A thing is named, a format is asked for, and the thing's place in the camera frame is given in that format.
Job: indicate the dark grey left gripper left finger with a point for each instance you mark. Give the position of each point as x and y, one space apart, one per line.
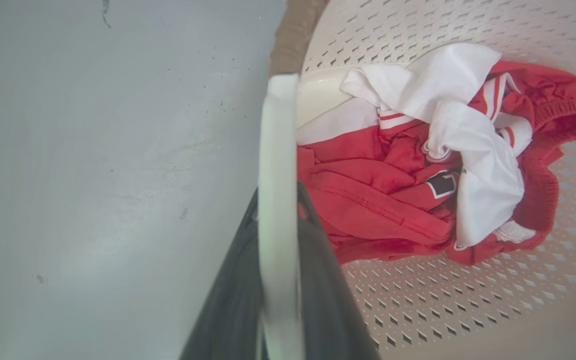
228 305

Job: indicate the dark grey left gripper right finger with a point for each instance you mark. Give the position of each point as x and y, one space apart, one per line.
328 300

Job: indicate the white perforated plastic laundry basket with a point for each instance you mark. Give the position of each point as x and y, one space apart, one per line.
418 310

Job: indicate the red and white garment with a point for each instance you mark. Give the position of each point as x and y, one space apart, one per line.
418 165

